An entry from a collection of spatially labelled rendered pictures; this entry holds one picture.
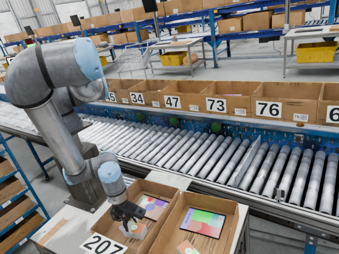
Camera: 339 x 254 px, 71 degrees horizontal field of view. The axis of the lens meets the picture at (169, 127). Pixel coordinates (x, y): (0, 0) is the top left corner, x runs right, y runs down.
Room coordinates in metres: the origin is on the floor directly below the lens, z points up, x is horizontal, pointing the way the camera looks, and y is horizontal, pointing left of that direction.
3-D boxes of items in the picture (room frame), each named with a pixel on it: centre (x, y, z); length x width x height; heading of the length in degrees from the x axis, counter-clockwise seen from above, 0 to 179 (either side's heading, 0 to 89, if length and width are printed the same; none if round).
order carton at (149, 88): (2.21, 0.08, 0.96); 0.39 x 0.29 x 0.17; 50
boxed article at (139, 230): (0.82, 0.26, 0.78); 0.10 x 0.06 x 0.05; 66
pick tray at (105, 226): (0.89, 0.24, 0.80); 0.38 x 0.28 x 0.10; 144
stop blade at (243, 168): (1.18, -0.44, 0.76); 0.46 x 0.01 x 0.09; 140
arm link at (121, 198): (0.82, 0.28, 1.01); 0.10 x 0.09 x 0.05; 155
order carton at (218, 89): (1.71, -0.52, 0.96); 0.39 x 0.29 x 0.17; 50
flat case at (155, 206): (0.96, 0.19, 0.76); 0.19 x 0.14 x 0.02; 53
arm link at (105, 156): (0.93, 0.32, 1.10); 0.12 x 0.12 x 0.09; 14
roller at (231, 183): (1.20, -0.42, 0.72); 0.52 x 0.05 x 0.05; 140
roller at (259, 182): (1.12, -0.52, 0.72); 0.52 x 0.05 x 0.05; 140
